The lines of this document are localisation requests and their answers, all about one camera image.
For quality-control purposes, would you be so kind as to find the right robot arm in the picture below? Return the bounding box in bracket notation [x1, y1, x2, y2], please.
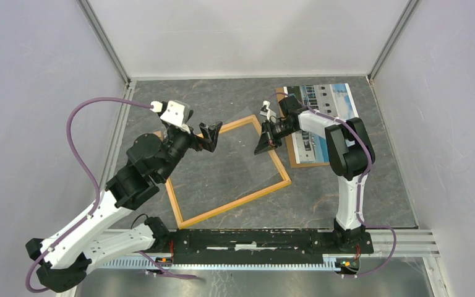
[254, 95, 374, 252]

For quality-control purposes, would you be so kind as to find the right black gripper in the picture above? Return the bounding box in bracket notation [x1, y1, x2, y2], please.
[254, 120, 297, 155]

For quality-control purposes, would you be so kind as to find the building and sky photo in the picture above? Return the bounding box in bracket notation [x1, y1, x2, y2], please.
[282, 84, 358, 168]

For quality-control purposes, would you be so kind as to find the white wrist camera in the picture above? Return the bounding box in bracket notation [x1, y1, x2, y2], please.
[259, 100, 276, 121]
[150, 100, 193, 133]

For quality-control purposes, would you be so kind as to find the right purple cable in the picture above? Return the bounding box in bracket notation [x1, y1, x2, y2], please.
[267, 92, 397, 278]

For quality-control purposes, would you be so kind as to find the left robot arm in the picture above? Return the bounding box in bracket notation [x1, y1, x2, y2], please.
[25, 121, 223, 293]

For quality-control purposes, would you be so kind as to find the purple cable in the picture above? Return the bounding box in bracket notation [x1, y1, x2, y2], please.
[267, 92, 397, 278]
[25, 97, 156, 293]

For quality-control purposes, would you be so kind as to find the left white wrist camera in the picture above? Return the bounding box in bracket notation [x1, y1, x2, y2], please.
[150, 100, 193, 133]

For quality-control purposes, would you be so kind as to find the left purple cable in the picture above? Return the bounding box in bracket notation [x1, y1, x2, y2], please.
[25, 97, 156, 293]

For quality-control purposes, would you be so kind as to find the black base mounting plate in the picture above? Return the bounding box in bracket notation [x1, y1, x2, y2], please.
[148, 228, 374, 265]

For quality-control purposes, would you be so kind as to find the clear acrylic sheet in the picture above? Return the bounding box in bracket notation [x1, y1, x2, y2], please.
[171, 105, 288, 210]

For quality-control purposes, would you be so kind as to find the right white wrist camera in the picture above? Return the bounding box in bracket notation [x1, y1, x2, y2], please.
[259, 100, 276, 121]

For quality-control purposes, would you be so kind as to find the brown backing board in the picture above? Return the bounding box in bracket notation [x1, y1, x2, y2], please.
[275, 87, 330, 168]

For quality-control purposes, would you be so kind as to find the wooden picture frame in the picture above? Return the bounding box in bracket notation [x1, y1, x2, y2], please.
[153, 114, 293, 230]

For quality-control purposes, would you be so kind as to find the aluminium rail frame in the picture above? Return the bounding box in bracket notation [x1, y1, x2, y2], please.
[55, 80, 451, 297]

